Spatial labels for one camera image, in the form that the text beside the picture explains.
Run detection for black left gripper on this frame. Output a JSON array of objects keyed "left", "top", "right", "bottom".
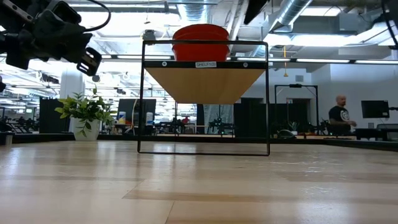
[{"left": 0, "top": 18, "right": 103, "bottom": 77}]

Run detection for red floral mini bowl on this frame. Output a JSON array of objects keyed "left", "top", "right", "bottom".
[
  {"left": 172, "top": 44, "right": 231, "bottom": 62},
  {"left": 172, "top": 24, "right": 230, "bottom": 47}
]

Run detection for long ceiling light strip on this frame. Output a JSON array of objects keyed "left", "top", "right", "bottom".
[
  {"left": 354, "top": 60, "right": 398, "bottom": 65},
  {"left": 295, "top": 58, "right": 351, "bottom": 64},
  {"left": 116, "top": 55, "right": 172, "bottom": 60}
]

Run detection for green leafy plant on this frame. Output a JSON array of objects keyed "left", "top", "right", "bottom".
[{"left": 55, "top": 86, "right": 118, "bottom": 138}]

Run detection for black room divider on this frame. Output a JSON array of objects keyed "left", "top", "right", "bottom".
[{"left": 39, "top": 98, "right": 71, "bottom": 134}]

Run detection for black ceiling speaker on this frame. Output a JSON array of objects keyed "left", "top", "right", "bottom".
[{"left": 142, "top": 29, "right": 157, "bottom": 42}]

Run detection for black computer monitor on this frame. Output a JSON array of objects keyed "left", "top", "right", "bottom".
[{"left": 117, "top": 98, "right": 157, "bottom": 125}]

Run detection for white plant pot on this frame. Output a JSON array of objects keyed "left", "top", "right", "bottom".
[{"left": 68, "top": 116, "right": 101, "bottom": 142}]

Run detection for small black grey block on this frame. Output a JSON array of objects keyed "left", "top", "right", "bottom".
[{"left": 0, "top": 130, "right": 15, "bottom": 146}]

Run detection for dark cabinet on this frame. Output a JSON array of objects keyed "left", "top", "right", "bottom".
[{"left": 233, "top": 98, "right": 308, "bottom": 137}]

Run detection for black dome object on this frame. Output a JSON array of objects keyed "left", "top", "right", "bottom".
[{"left": 276, "top": 129, "right": 297, "bottom": 139}]

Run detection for black background desk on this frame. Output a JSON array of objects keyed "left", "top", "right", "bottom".
[{"left": 354, "top": 123, "right": 398, "bottom": 142}]

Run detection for large silver air duct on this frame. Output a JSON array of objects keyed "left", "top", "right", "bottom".
[{"left": 275, "top": 0, "right": 314, "bottom": 26}]

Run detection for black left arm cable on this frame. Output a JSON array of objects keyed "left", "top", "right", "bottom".
[{"left": 82, "top": 0, "right": 112, "bottom": 33}]

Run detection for ribbed silver air duct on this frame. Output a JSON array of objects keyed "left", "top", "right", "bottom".
[{"left": 177, "top": 2, "right": 206, "bottom": 22}]

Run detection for yellow hanging cord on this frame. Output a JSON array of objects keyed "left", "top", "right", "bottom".
[{"left": 282, "top": 45, "right": 289, "bottom": 78}]

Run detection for black stand frame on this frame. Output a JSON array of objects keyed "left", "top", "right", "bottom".
[{"left": 274, "top": 83, "right": 319, "bottom": 137}]

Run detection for black frame wooden shelf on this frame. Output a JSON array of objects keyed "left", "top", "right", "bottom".
[{"left": 137, "top": 39, "right": 271, "bottom": 157}]

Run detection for black wall monitor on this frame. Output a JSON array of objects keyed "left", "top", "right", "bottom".
[{"left": 361, "top": 100, "right": 391, "bottom": 119}]

